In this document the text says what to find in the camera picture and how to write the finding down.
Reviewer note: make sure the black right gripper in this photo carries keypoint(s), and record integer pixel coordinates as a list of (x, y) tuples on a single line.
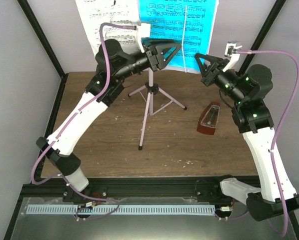
[(209, 74)]

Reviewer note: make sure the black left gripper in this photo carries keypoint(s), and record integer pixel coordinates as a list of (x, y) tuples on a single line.
[(156, 60)]

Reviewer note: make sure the blue sheet music page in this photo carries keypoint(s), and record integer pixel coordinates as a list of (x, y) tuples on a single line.
[(188, 22)]

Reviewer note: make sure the red wooden metronome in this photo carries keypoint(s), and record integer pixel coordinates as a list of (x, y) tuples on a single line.
[(206, 130)]

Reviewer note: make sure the white sheet music page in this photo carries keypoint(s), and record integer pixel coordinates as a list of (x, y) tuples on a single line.
[(119, 12)]

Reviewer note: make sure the clear plastic metronome cover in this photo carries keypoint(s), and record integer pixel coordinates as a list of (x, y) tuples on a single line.
[(210, 119)]

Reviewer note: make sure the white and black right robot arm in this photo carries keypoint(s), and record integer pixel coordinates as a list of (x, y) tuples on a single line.
[(276, 194)]

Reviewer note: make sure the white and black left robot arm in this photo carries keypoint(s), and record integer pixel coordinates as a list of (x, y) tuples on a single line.
[(113, 67)]

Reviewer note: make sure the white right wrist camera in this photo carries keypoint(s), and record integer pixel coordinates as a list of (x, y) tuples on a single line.
[(231, 52)]

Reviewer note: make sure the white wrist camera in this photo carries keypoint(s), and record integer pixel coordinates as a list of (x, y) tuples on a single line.
[(231, 52), (142, 31)]

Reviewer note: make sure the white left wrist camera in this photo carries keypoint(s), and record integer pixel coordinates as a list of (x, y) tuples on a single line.
[(142, 31)]

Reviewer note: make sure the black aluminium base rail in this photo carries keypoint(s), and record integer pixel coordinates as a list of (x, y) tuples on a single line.
[(156, 187)]

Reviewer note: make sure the light blue slotted cable duct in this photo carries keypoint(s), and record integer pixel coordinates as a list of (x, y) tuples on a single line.
[(62, 209)]

